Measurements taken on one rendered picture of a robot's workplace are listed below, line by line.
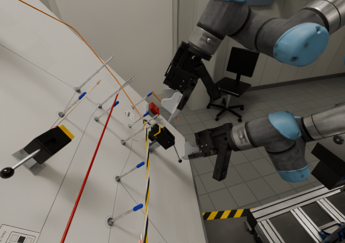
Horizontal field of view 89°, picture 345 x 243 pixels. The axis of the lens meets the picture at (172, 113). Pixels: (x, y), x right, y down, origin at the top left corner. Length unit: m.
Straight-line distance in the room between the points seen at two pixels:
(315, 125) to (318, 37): 0.28
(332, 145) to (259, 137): 0.45
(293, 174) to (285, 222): 1.10
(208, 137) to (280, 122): 0.20
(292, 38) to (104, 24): 2.11
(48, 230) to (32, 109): 0.22
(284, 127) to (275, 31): 0.21
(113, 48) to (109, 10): 0.40
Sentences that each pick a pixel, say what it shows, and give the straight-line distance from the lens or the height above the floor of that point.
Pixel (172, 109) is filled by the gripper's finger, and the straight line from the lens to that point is 0.49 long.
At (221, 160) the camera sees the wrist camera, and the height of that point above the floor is 1.13.
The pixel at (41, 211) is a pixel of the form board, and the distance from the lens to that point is 0.36.
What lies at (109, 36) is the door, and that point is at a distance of 2.35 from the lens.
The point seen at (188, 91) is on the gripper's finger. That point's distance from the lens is 0.46.
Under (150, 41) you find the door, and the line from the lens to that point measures 2.41.
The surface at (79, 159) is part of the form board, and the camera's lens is 0.42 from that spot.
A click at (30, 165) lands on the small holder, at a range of 0.37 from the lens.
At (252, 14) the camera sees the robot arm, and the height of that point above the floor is 1.49.
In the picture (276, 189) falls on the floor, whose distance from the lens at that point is 2.06.
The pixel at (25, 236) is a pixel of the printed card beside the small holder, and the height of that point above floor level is 1.27.
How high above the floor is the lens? 1.54
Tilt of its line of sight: 35 degrees down
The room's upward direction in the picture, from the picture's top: straight up
